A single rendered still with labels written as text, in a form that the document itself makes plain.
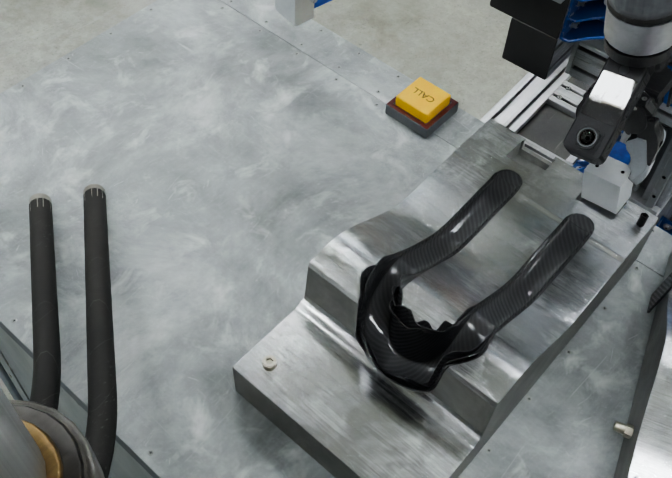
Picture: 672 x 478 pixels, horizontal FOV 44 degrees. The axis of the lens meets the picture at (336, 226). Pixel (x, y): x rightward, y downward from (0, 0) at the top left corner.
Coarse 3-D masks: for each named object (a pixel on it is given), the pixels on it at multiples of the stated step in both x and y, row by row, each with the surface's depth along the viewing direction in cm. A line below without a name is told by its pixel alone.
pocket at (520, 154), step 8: (520, 144) 114; (512, 152) 113; (520, 152) 115; (528, 152) 114; (520, 160) 114; (528, 160) 114; (536, 160) 113; (544, 160) 113; (528, 168) 114; (536, 168) 114; (544, 168) 113
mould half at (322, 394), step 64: (448, 192) 108; (576, 192) 108; (320, 256) 95; (512, 256) 102; (576, 256) 102; (320, 320) 98; (448, 320) 90; (512, 320) 93; (576, 320) 98; (256, 384) 93; (320, 384) 93; (384, 384) 93; (448, 384) 88; (512, 384) 86; (320, 448) 90; (384, 448) 89; (448, 448) 89
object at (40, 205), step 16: (32, 208) 111; (48, 208) 112; (32, 224) 109; (48, 224) 109; (32, 240) 106; (48, 240) 107; (32, 256) 104; (48, 256) 104; (32, 272) 103; (48, 272) 102; (32, 288) 101; (48, 288) 100; (32, 304) 99; (48, 304) 98; (32, 320) 97; (48, 320) 96; (48, 336) 95
